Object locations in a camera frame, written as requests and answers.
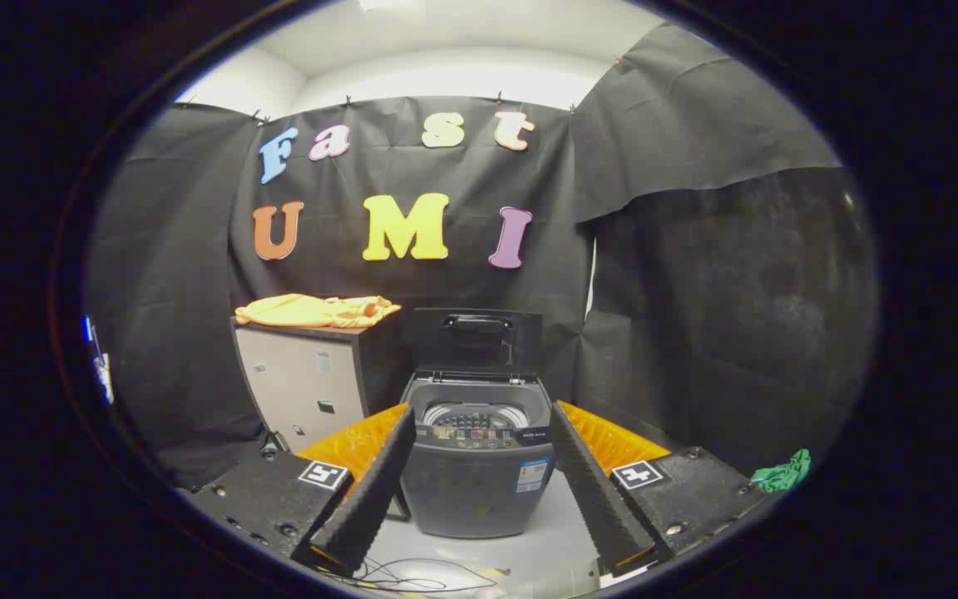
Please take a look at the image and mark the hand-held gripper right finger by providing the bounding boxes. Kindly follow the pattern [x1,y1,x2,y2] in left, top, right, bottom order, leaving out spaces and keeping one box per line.
[547,399,767,578]

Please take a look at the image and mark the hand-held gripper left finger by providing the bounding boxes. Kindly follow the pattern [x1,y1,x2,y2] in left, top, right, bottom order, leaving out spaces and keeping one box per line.
[188,403,418,577]

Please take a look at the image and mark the dark grey washing machine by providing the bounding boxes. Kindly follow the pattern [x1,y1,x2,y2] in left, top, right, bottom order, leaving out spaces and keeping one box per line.
[398,366,557,540]

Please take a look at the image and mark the orange yellow garment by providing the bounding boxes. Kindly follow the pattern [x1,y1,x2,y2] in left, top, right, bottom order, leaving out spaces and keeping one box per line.
[235,293,402,329]

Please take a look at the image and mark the grey cabinet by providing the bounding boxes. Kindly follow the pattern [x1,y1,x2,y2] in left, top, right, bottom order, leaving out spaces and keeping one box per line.
[230,319,412,457]

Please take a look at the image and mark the green cloth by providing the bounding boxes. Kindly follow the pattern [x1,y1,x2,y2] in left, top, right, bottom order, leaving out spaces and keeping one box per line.
[750,449,812,493]

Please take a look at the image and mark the black backdrop cloth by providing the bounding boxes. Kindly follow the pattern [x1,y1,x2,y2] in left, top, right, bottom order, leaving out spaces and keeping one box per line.
[84,21,879,492]

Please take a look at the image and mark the blue and white object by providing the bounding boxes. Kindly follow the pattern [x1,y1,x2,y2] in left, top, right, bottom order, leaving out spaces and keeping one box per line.
[82,314,114,406]

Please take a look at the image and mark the thin black cables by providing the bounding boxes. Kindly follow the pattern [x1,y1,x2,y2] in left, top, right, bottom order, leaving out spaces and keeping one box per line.
[317,556,501,593]

